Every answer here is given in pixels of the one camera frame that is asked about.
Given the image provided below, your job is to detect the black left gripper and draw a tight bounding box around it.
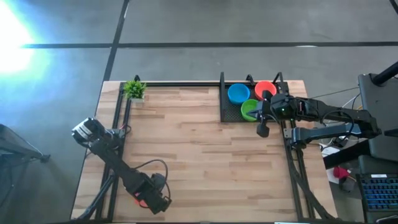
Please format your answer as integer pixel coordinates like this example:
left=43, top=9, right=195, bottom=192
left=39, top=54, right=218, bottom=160
left=126, top=174, right=172, bottom=216

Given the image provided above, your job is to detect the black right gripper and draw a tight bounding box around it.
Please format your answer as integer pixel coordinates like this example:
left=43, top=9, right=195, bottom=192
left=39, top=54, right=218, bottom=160
left=248, top=90, right=301, bottom=123

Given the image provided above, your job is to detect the small orange plastic bowl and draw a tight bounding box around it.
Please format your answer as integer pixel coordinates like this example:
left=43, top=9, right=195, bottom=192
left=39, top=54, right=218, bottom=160
left=254, top=80, right=278, bottom=101
left=133, top=192, right=150, bottom=209

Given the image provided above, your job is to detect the small green plastic bowl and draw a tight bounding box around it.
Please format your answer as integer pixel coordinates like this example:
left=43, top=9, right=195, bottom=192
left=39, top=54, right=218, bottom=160
left=240, top=98, right=261, bottom=123

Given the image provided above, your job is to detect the small blue plastic bowl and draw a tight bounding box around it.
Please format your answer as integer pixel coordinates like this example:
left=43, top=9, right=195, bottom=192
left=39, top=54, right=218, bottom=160
left=227, top=83, right=251, bottom=106

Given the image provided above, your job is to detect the black perforated metal tray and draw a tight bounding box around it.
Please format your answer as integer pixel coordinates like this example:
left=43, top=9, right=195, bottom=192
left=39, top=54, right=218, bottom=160
left=219, top=72, right=280, bottom=123

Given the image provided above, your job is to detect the white paper sheet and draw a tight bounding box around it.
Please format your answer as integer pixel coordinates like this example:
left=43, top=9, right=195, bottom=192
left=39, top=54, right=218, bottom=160
left=325, top=167, right=342, bottom=185
left=320, top=143, right=341, bottom=159

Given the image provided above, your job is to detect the black power adapter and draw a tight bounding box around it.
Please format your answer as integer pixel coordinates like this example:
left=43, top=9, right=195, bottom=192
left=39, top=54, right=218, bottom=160
left=329, top=136, right=349, bottom=147

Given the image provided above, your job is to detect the black bar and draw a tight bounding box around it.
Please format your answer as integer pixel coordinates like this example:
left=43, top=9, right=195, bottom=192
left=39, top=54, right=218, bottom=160
left=322, top=140, right=373, bottom=170

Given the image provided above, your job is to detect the small red object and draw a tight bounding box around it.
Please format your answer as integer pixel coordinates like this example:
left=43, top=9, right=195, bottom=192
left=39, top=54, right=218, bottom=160
left=332, top=166, right=351, bottom=180

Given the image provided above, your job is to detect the green plant in white pot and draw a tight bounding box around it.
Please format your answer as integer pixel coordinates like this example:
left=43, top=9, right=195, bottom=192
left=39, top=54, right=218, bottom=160
left=123, top=80, right=147, bottom=103

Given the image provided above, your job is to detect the grey rectangular case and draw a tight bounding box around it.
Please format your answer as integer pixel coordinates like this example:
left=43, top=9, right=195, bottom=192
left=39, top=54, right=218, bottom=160
left=357, top=73, right=398, bottom=162

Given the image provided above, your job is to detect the black metal stand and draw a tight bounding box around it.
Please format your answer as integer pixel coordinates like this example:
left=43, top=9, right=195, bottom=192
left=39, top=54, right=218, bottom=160
left=0, top=123, right=52, bottom=165

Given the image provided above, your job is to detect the black pole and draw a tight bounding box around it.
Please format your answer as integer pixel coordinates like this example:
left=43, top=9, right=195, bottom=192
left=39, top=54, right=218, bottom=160
left=371, top=60, right=398, bottom=87

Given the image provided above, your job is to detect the black laptop with backlit keyboard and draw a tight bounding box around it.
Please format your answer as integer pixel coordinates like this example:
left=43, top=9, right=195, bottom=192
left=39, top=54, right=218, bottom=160
left=355, top=154, right=398, bottom=224

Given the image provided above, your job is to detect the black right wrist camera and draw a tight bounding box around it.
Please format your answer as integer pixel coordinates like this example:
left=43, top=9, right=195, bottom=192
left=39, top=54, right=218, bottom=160
left=256, top=122, right=271, bottom=139

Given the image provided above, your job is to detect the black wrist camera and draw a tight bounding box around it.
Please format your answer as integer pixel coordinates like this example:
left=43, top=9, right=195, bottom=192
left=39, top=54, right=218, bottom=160
left=256, top=122, right=271, bottom=139
left=150, top=172, right=168, bottom=191

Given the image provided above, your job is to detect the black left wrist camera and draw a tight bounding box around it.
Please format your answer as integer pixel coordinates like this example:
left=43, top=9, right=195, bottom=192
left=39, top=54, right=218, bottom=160
left=150, top=172, right=168, bottom=191

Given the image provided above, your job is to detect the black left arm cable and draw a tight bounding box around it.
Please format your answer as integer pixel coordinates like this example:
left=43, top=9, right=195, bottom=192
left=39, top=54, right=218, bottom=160
left=132, top=159, right=171, bottom=200

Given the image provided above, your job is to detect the black aluminium frame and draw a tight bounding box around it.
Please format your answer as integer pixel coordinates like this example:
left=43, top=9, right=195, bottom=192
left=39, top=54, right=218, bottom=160
left=76, top=81, right=336, bottom=223

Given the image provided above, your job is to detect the grey cable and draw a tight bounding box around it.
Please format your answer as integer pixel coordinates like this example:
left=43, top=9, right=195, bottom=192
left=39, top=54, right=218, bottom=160
left=310, top=86, right=361, bottom=100

